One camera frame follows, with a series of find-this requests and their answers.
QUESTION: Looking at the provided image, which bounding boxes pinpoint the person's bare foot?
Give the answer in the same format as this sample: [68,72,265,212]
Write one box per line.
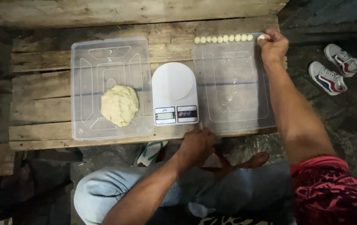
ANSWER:
[237,152,270,169]

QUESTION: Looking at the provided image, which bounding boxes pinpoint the person's light blue jeans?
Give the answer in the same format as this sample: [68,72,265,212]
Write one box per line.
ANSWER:
[74,162,295,225]

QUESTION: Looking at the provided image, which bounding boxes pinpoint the white digital kitchen scale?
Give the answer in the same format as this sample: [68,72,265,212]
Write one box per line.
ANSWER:
[151,62,200,126]

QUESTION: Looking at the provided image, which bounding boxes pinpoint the white sneaker with red stripe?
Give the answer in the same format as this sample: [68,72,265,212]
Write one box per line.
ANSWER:
[308,61,348,96]
[323,43,357,78]

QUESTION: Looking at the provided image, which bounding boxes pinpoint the clear plastic lid with balls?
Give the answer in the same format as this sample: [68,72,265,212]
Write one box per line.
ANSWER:
[193,33,277,136]

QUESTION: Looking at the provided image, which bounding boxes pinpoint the person's right hand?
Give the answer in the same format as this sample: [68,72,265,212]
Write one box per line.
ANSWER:
[257,29,290,67]

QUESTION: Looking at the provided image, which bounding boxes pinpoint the dark bag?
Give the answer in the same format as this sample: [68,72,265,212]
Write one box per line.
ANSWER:
[0,156,74,225]

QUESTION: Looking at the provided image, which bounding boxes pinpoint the person's left hand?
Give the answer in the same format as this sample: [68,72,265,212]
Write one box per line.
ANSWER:
[178,127,217,170]

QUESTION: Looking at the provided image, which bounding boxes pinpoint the person's red patterned sleeve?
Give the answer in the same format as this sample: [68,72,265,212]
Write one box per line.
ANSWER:
[290,156,357,225]

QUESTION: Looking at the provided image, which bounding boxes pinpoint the white flip-flop with green strap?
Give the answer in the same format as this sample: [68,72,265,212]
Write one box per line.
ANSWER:
[137,141,169,167]

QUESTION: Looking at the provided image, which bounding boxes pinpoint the large pale dough lump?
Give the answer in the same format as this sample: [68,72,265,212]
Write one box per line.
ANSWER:
[100,85,139,128]

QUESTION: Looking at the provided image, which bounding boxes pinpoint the row of small dough balls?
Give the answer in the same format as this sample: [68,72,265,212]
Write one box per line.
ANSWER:
[194,34,254,44]

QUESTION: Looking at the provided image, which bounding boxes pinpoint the clear plastic lid under dough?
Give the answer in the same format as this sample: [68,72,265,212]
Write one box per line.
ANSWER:
[71,37,154,140]

